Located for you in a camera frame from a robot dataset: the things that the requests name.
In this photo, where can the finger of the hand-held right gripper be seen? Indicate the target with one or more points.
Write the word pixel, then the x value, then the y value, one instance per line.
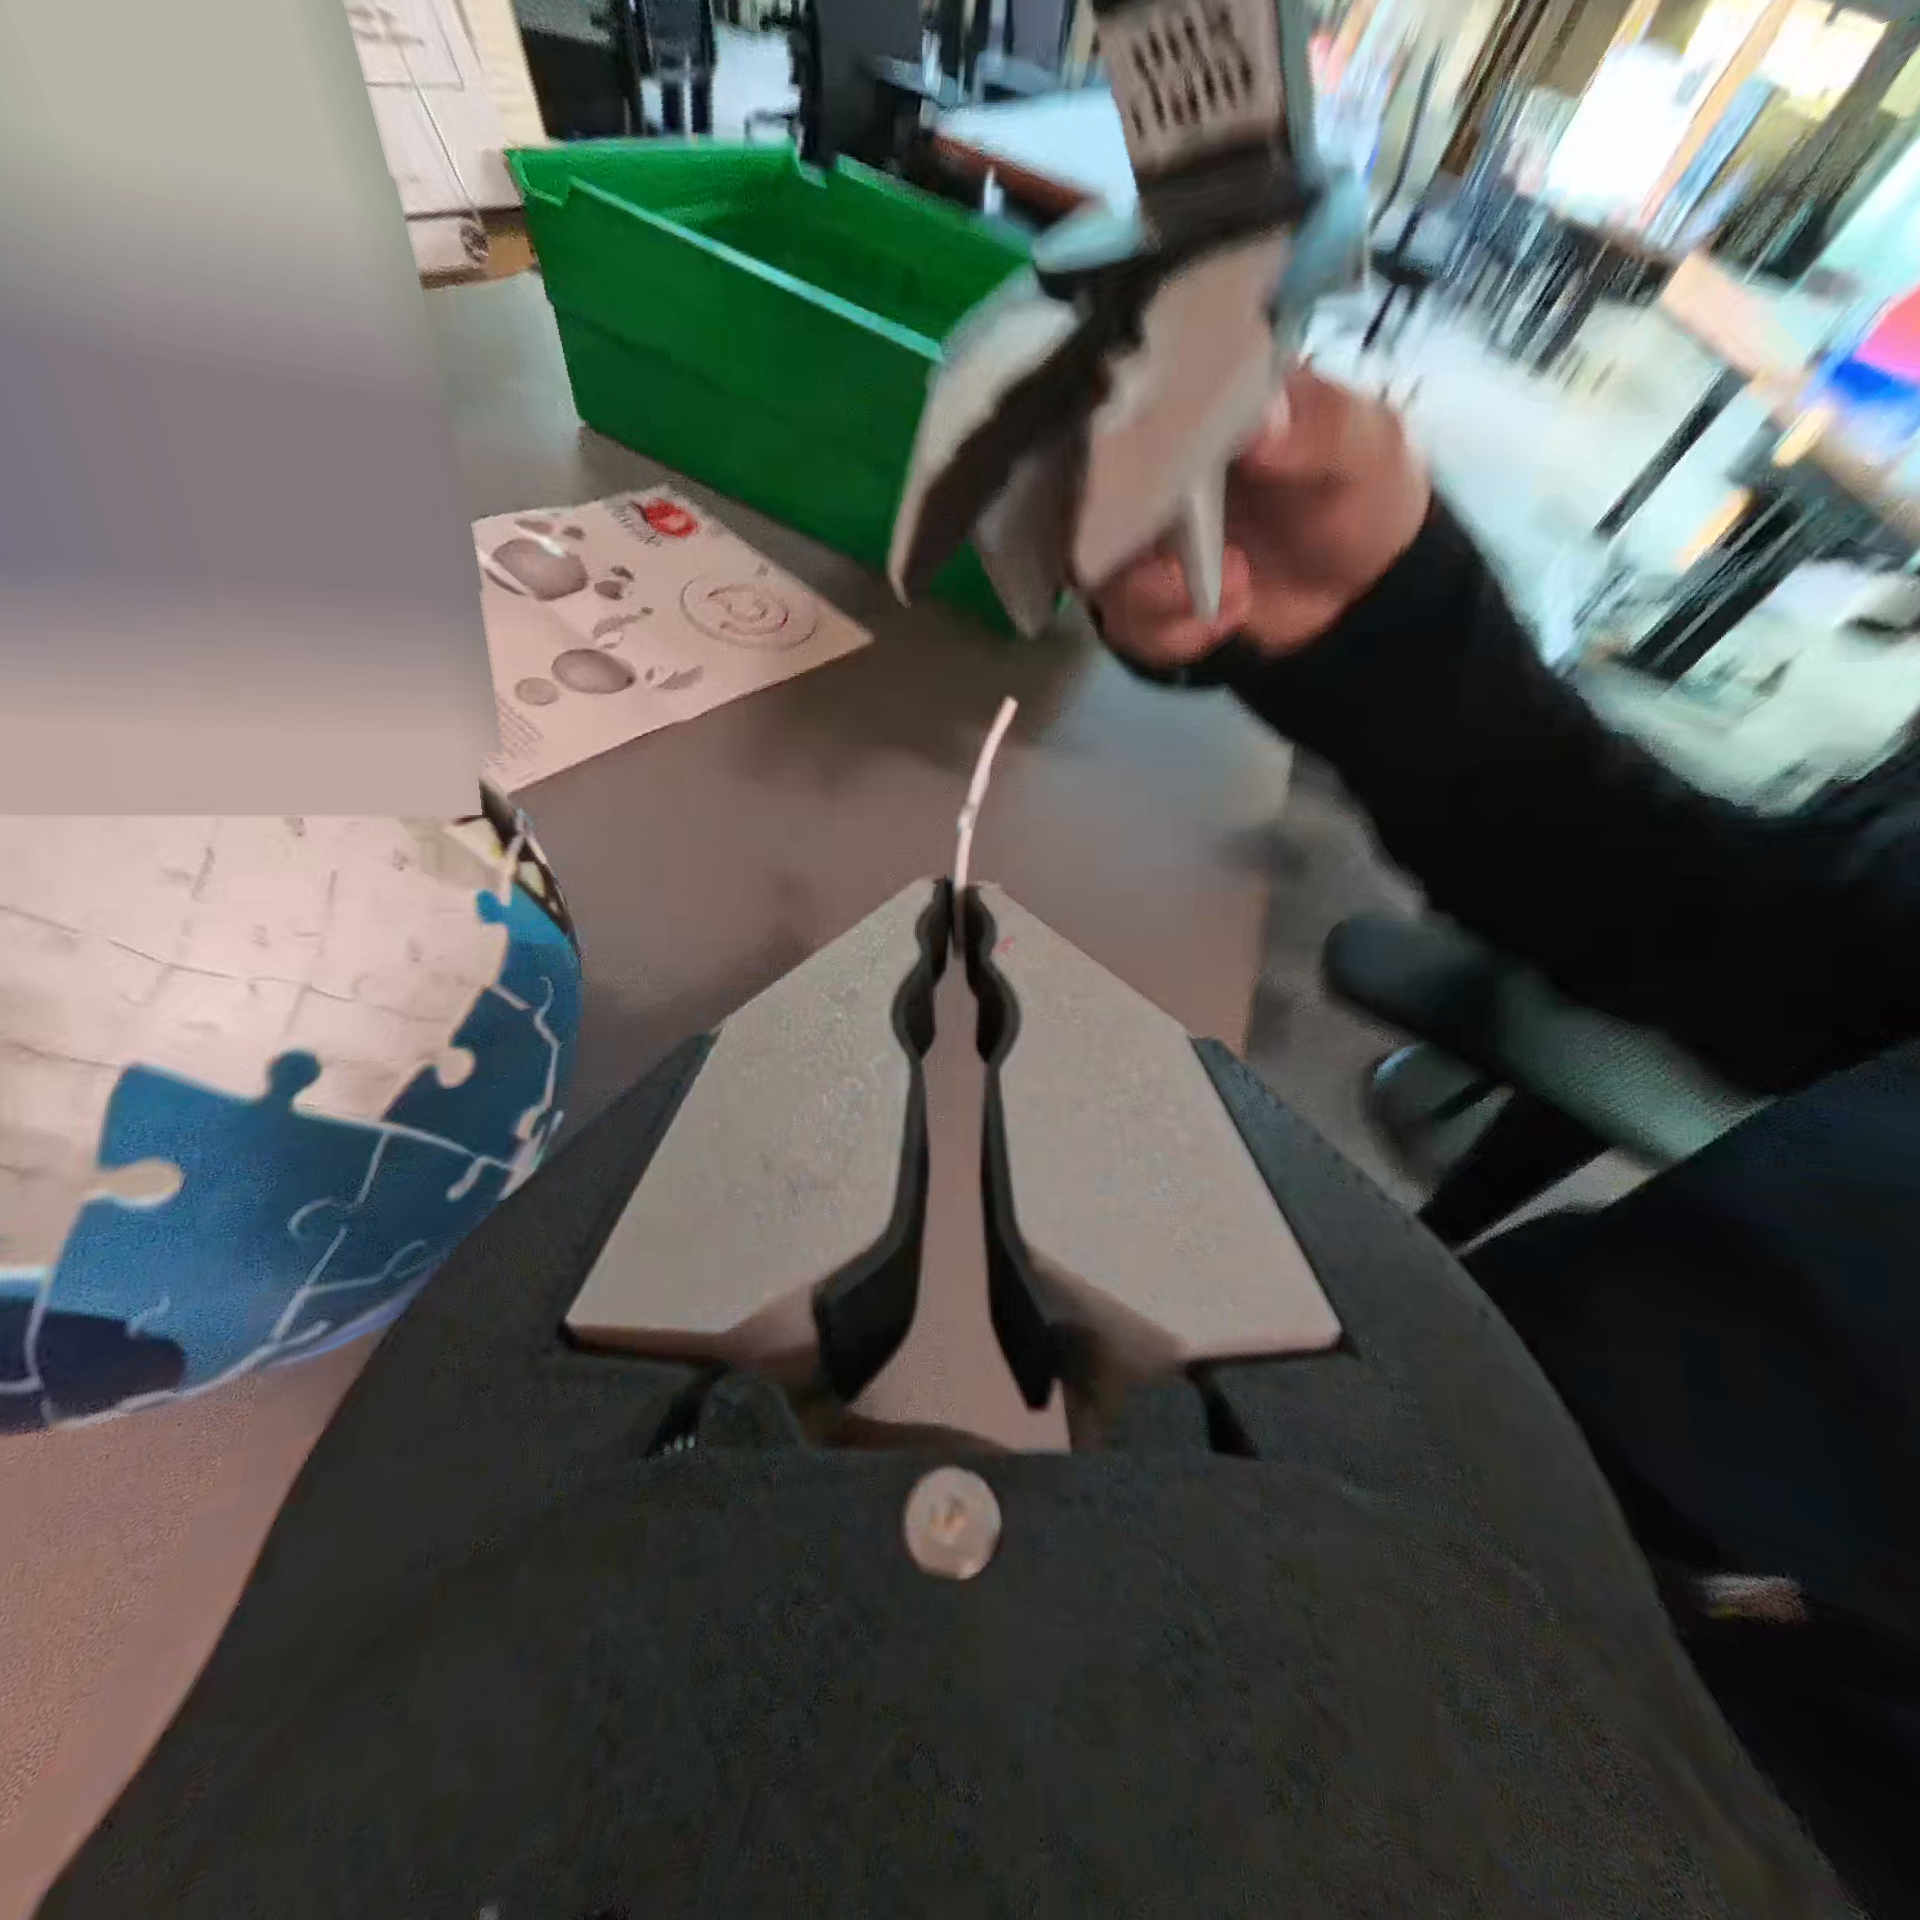
pixel 1186 389
pixel 976 403

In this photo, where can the white instruction sheet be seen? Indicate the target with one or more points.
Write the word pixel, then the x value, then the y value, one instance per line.
pixel 676 659

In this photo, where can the green plastic bin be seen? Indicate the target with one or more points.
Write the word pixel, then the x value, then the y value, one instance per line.
pixel 750 346

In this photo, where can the blue puzzle ball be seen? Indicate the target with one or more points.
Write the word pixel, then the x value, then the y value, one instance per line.
pixel 303 1200

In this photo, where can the puzzle piece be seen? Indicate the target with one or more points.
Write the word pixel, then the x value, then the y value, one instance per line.
pixel 981 781

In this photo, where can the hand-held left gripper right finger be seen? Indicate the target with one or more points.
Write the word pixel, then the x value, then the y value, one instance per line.
pixel 1158 1187

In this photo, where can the person's dark clothing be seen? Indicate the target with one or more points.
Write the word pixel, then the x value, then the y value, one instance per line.
pixel 1724 1351

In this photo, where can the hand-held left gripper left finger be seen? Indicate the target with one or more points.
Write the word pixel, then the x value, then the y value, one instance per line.
pixel 765 1187

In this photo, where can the person's right forearm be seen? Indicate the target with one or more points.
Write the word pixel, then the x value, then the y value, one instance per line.
pixel 1574 808

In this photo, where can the person's right hand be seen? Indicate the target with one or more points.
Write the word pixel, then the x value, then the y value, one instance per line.
pixel 1322 524

